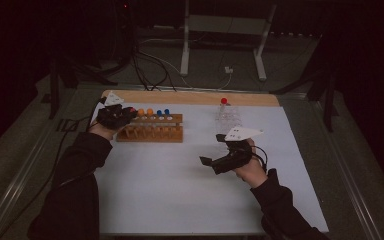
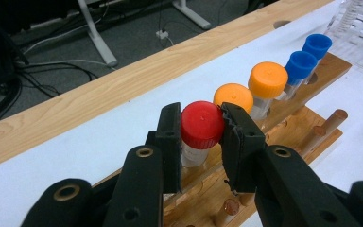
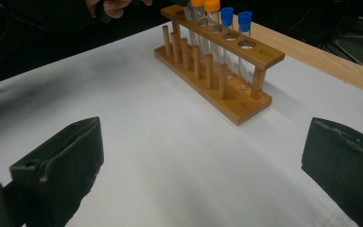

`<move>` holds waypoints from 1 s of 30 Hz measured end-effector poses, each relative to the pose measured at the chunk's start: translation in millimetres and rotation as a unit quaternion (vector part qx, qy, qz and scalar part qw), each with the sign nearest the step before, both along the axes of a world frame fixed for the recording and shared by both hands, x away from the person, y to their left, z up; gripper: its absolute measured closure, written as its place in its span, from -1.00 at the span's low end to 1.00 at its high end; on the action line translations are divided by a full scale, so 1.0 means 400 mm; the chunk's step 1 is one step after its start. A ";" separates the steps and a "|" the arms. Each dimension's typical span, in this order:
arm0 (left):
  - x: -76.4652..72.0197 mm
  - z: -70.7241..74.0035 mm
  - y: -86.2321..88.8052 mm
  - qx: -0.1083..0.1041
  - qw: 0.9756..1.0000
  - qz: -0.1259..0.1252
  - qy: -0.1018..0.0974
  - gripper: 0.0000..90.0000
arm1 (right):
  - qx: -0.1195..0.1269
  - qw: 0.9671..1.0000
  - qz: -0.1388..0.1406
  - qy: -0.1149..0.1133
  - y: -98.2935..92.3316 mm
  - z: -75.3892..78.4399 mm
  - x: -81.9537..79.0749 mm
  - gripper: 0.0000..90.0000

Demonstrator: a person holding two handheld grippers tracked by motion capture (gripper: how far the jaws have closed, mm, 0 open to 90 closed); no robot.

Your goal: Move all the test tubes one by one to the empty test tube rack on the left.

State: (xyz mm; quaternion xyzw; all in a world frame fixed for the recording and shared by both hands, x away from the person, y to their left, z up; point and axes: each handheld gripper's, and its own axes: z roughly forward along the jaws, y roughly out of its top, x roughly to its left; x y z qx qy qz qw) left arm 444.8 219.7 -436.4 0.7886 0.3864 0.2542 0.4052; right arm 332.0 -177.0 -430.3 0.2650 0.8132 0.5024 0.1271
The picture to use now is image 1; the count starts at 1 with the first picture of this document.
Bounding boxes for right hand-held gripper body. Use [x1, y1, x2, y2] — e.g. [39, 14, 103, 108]
[212, 126, 264, 175]

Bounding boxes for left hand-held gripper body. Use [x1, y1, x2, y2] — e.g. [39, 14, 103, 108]
[95, 91, 128, 130]

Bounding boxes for clear acrylic test tube rack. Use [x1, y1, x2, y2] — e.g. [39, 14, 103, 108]
[215, 103, 244, 136]

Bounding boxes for wooden test tube rack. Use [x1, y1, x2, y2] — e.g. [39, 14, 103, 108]
[116, 113, 184, 144]

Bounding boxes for person's left hand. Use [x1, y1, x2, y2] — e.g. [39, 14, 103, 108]
[89, 121, 118, 141]

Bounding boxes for person's right hand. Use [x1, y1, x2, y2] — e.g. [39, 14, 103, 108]
[234, 138, 268, 189]

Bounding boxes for white table sheet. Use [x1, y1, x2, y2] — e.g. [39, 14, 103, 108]
[89, 101, 329, 236]

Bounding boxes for black stand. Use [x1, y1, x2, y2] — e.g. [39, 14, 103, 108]
[269, 66, 339, 133]
[48, 56, 118, 120]

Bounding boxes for white metal stand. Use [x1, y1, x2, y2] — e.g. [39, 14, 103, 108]
[179, 0, 278, 82]

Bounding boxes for power strip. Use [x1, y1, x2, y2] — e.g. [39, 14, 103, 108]
[269, 30, 323, 38]

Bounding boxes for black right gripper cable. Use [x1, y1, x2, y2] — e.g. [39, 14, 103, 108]
[251, 145, 270, 174]

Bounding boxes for black cable bundle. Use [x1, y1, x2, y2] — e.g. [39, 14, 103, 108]
[131, 49, 178, 92]

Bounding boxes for white floor cable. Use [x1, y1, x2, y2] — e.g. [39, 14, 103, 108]
[139, 38, 234, 91]

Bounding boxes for black floor cable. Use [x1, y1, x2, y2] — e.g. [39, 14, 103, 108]
[0, 114, 93, 240]

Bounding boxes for aluminium frame rail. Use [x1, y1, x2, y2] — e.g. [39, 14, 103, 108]
[0, 86, 81, 240]
[309, 96, 384, 240]

